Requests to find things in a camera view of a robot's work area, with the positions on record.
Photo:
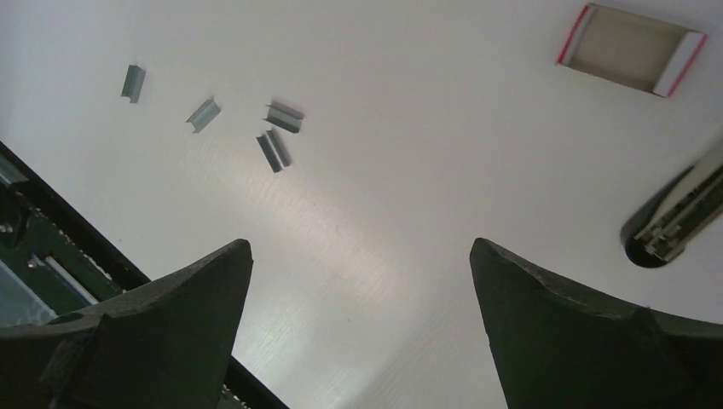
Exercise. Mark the silver staple strip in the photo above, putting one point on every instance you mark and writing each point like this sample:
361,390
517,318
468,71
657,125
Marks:
274,150
133,83
203,115
284,117

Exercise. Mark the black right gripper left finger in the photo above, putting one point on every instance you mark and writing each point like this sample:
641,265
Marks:
165,344

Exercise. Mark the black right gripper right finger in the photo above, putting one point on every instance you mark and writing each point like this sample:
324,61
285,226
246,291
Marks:
557,343

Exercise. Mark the staple box tray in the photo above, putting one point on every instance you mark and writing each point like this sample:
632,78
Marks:
631,49

